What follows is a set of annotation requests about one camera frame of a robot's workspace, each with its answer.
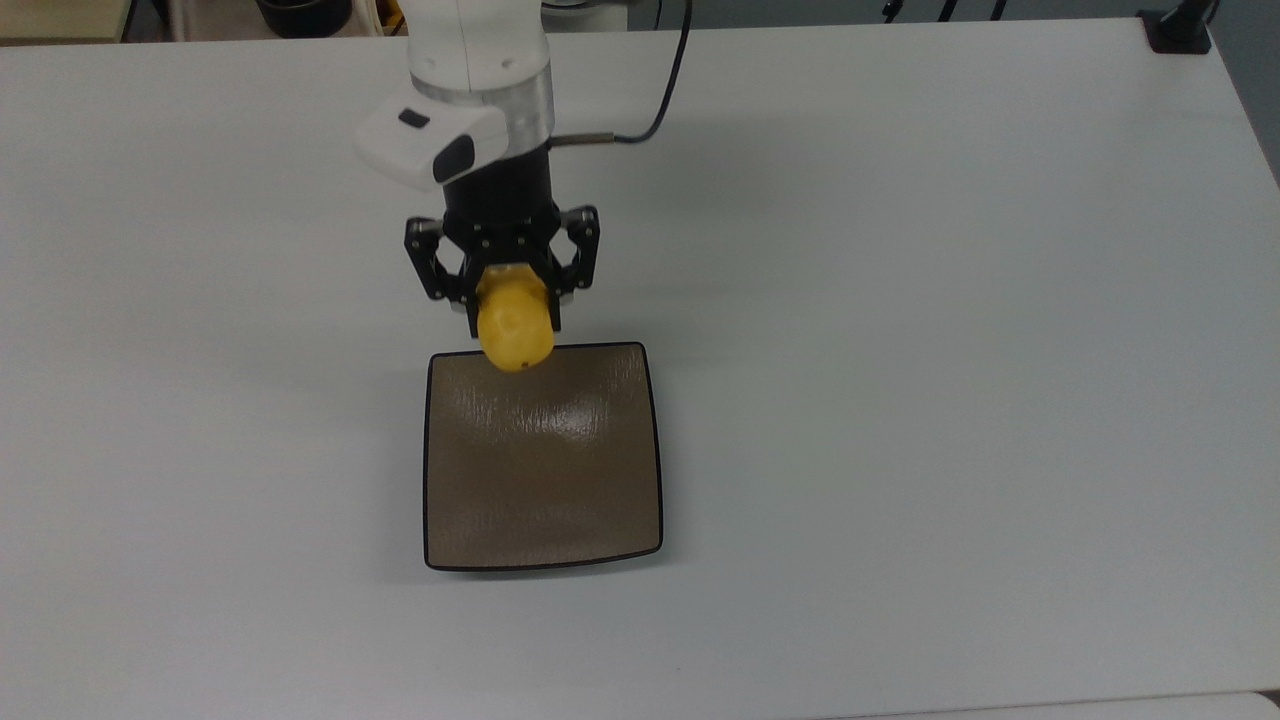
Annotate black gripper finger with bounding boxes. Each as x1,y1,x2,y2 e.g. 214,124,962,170
403,214,483,313
543,204,602,335

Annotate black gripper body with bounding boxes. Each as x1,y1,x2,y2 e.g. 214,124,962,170
440,142,564,273

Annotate yellow lemon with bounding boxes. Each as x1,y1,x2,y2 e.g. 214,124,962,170
475,264,556,374

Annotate square brown ceramic plate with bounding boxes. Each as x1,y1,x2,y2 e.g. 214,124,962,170
423,341,665,573

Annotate black round container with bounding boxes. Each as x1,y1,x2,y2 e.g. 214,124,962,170
255,0,354,40

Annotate black stand legs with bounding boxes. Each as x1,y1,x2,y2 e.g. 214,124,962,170
880,0,1011,23

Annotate wooden board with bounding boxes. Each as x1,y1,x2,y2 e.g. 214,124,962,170
0,0,135,43

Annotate black table clamp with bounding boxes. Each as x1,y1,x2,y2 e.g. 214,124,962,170
1138,0,1223,55

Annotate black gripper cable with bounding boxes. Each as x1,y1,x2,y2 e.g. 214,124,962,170
550,0,694,148

